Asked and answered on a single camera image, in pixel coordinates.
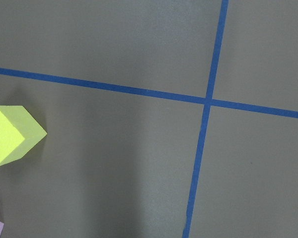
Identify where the yellow foam cube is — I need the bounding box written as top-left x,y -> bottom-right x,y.
0,106 -> 47,166

